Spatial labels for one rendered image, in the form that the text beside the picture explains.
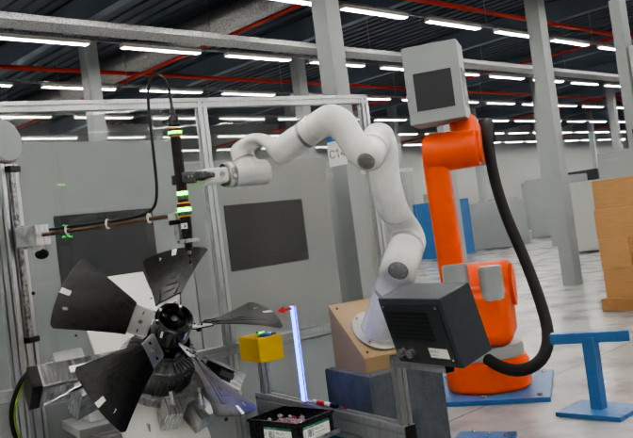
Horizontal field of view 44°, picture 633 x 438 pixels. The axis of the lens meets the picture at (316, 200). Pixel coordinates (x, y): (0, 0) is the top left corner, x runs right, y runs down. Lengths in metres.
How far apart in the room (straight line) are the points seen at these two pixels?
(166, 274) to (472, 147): 4.00
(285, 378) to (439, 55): 3.49
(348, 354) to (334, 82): 6.84
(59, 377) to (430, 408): 1.22
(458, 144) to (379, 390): 3.84
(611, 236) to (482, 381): 4.47
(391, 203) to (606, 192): 7.88
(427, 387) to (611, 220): 7.61
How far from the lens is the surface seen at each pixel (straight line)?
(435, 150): 6.31
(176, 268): 2.64
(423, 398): 2.79
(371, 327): 2.76
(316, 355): 3.57
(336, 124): 2.40
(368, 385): 2.66
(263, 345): 2.88
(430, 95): 6.26
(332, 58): 9.48
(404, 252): 2.51
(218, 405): 2.31
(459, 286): 2.01
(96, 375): 2.31
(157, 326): 2.42
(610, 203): 10.23
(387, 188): 2.46
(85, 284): 2.51
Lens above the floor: 1.44
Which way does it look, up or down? 2 degrees up
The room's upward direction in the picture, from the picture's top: 7 degrees counter-clockwise
